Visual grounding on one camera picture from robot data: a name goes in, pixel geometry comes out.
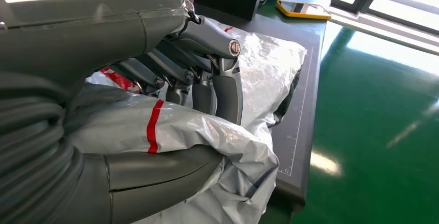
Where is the aluminium conveyor frame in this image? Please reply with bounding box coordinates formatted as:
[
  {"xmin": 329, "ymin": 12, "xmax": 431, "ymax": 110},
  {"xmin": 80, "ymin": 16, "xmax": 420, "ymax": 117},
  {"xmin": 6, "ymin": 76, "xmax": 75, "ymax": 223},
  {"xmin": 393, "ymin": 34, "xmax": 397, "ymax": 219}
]
[{"xmin": 327, "ymin": 6, "xmax": 439, "ymax": 57}]

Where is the black scanner platform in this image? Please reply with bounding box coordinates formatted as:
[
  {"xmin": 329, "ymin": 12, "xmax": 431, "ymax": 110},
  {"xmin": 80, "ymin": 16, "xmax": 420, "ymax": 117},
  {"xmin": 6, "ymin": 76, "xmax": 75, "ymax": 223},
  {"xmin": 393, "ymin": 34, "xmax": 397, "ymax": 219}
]
[{"xmin": 194, "ymin": 3, "xmax": 327, "ymax": 213}]

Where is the phone with yellow case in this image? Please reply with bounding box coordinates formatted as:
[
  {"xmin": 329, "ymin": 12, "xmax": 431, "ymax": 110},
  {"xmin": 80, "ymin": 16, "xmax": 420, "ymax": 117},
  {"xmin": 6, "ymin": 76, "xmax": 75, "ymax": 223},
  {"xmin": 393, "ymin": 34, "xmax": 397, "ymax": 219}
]
[{"xmin": 276, "ymin": 0, "xmax": 332, "ymax": 21}]

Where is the white courier bag red print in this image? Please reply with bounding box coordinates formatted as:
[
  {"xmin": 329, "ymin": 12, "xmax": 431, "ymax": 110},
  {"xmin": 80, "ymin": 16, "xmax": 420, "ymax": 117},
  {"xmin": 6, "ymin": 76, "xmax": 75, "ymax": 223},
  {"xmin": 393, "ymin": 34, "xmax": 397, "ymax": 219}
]
[{"xmin": 65, "ymin": 17, "xmax": 308, "ymax": 224}]

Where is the green conveyor belt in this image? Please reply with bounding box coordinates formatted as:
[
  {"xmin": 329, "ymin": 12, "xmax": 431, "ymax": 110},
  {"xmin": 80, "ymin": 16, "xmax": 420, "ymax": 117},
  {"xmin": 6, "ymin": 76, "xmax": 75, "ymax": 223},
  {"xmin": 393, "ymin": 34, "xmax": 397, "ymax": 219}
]
[{"xmin": 291, "ymin": 27, "xmax": 439, "ymax": 224}]

